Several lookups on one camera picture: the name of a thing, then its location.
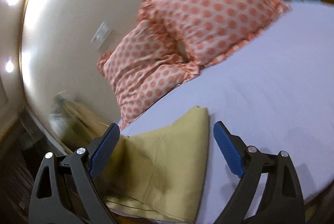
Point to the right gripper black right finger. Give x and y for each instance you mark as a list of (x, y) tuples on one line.
[(282, 200)]

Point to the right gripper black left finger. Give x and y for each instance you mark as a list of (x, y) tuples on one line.
[(64, 190)]

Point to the khaki yellow pants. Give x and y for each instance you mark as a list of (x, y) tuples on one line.
[(160, 174)]

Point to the white bed sheet mattress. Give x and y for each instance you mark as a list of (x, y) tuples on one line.
[(276, 94)]

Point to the lower pink polka-dot pillow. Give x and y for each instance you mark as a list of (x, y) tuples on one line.
[(143, 68)]

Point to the pink polka-dot pillow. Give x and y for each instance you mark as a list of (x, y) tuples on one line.
[(143, 68), (212, 30)]

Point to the upper pink polka-dot pillow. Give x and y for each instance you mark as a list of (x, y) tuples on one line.
[(212, 30)]

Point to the white wall switch plate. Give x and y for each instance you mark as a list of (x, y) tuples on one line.
[(101, 35)]

